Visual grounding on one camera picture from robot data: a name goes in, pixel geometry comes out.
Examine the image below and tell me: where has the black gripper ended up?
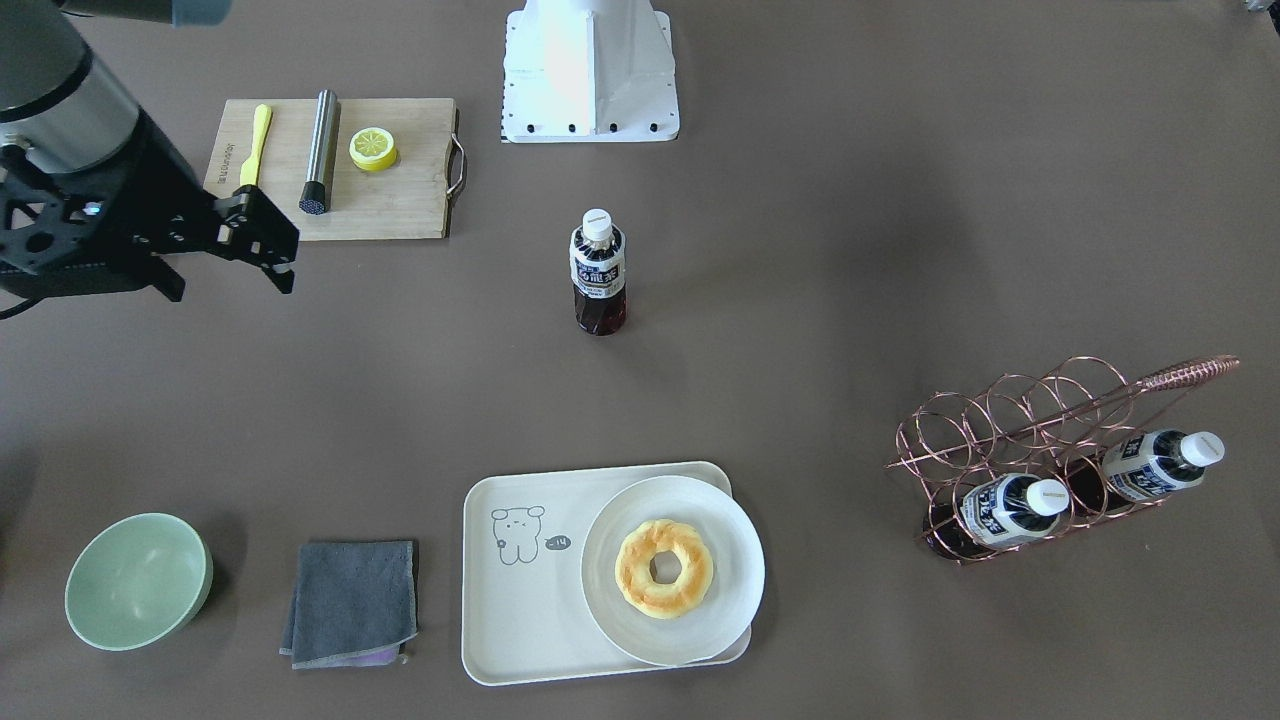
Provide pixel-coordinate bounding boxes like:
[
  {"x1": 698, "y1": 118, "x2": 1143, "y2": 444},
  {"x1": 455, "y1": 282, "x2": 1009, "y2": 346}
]
[{"x1": 67, "y1": 111, "x2": 300, "y2": 302}]

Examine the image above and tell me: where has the tea bottle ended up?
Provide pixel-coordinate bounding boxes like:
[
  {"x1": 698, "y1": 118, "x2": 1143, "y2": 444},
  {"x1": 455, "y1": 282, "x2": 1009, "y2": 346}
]
[
  {"x1": 923, "y1": 473, "x2": 1071, "y2": 562},
  {"x1": 1066, "y1": 428, "x2": 1225, "y2": 514},
  {"x1": 570, "y1": 208, "x2": 627, "y2": 336}
]

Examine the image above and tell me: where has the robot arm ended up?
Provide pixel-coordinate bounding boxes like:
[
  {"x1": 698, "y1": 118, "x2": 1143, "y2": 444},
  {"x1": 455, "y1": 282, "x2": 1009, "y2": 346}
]
[{"x1": 1, "y1": 1, "x2": 300, "y2": 316}]

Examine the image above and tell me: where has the cream tray with bear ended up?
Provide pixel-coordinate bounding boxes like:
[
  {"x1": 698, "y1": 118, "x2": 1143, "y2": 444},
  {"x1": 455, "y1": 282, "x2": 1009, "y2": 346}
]
[{"x1": 461, "y1": 461, "x2": 764, "y2": 685}]

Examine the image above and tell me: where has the tea bottle front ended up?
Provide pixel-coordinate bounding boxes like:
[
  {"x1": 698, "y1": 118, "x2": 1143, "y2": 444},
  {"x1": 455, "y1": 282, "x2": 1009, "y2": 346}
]
[
  {"x1": 923, "y1": 473, "x2": 1071, "y2": 562},
  {"x1": 1066, "y1": 428, "x2": 1225, "y2": 514}
]

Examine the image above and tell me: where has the yellow plastic knife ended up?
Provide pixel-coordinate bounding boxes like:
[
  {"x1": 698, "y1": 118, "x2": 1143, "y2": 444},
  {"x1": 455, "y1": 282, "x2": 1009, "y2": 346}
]
[{"x1": 239, "y1": 102, "x2": 273, "y2": 186}]

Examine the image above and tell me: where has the steel muddler black tip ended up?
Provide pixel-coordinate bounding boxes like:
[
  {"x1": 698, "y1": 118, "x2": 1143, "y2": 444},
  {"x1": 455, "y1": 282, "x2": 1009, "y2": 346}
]
[{"x1": 298, "y1": 88, "x2": 340, "y2": 215}]

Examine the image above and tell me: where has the half lemon slice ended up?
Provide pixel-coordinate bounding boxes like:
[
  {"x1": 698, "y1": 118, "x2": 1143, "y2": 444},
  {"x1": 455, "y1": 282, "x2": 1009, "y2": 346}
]
[{"x1": 348, "y1": 127, "x2": 399, "y2": 173}]

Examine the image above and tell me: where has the bamboo cutting board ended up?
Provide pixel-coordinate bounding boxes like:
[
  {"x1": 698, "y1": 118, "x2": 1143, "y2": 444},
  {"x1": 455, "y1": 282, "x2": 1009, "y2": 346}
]
[{"x1": 259, "y1": 97, "x2": 465, "y2": 242}]

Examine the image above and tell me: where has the mint green bowl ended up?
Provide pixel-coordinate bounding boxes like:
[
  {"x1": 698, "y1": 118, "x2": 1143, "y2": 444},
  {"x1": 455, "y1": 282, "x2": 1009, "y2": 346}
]
[{"x1": 64, "y1": 512, "x2": 212, "y2": 652}]

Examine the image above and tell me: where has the grey folded cloth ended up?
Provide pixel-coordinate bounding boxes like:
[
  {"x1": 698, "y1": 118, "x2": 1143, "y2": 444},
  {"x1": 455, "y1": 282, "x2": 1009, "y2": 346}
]
[{"x1": 279, "y1": 539, "x2": 419, "y2": 670}]

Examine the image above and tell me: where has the white round plate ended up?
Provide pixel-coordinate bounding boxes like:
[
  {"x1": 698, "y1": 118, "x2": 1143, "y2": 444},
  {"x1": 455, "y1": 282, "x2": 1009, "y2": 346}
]
[{"x1": 580, "y1": 474, "x2": 765, "y2": 666}]

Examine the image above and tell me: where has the glazed donut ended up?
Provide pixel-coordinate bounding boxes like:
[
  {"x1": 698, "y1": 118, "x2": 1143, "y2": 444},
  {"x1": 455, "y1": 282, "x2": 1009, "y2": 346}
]
[{"x1": 613, "y1": 518, "x2": 716, "y2": 620}]

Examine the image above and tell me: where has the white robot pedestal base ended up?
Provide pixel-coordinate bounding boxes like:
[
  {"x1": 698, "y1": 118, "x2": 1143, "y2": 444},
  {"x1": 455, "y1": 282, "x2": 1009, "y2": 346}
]
[{"x1": 500, "y1": 1, "x2": 681, "y2": 143}]

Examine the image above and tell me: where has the copper wire bottle rack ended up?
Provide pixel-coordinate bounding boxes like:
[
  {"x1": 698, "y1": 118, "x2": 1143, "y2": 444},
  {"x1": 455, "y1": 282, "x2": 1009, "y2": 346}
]
[{"x1": 884, "y1": 355, "x2": 1240, "y2": 543}]

